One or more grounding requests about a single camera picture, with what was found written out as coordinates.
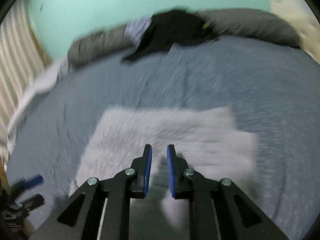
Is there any dark grey rolled duvet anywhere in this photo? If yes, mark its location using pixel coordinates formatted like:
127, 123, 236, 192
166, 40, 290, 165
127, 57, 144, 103
67, 8, 302, 67

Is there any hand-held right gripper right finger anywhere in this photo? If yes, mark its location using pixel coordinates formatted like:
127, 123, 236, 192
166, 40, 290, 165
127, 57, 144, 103
167, 144, 289, 240

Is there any bed with blue-grey sheet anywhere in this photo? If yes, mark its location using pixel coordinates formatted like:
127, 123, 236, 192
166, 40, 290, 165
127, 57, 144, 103
5, 36, 320, 240

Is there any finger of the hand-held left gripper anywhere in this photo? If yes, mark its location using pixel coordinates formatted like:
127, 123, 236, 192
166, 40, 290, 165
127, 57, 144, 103
14, 175, 44, 189
15, 194, 45, 209

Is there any striped beige curtain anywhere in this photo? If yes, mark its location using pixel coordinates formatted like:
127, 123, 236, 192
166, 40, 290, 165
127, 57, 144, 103
0, 0, 45, 140

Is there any wooden window frame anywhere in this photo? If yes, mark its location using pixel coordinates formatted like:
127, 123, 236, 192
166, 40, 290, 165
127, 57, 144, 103
30, 27, 52, 65

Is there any black garment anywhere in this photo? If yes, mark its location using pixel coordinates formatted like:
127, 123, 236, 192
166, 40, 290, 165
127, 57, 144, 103
121, 9, 218, 63

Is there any lavender garment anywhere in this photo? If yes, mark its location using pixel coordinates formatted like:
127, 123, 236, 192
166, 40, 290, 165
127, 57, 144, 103
124, 17, 152, 44

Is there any light grey satin sheet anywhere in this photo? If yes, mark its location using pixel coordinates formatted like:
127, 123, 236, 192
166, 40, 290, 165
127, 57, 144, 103
6, 57, 73, 153

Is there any grey knit sweater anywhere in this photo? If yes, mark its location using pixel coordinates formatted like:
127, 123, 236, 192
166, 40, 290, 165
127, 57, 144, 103
70, 106, 258, 228

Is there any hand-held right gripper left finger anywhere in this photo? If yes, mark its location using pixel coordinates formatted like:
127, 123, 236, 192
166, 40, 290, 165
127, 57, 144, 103
29, 144, 152, 240

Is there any cream tufted headboard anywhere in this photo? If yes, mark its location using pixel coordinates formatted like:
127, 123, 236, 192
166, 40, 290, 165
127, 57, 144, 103
265, 0, 320, 63

